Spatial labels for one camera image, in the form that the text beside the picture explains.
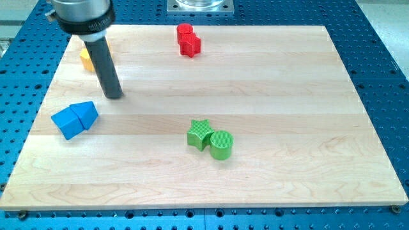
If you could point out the yellow block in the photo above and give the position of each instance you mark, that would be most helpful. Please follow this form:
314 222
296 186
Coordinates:
85 59

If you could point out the green star block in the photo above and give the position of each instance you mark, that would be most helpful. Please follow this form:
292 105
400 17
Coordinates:
199 134

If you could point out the blue cube block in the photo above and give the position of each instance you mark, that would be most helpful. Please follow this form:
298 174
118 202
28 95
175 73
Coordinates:
68 123

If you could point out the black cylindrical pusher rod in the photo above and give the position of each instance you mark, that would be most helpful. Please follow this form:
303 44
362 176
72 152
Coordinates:
103 64

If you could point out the wooden board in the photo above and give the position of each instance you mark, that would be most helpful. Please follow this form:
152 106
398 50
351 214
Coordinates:
301 134

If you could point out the green cylinder block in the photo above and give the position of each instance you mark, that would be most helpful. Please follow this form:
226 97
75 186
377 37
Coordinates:
221 143

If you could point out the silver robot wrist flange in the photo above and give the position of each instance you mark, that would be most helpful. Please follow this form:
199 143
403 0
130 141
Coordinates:
87 19

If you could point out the red cylinder block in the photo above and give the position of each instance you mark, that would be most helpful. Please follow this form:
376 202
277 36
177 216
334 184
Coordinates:
182 30

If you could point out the blue triangle block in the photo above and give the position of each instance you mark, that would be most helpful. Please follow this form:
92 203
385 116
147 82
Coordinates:
86 113

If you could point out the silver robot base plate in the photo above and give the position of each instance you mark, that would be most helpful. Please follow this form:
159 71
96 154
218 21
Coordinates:
186 7

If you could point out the red star block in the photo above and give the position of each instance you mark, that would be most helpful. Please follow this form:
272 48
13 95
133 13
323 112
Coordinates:
190 45

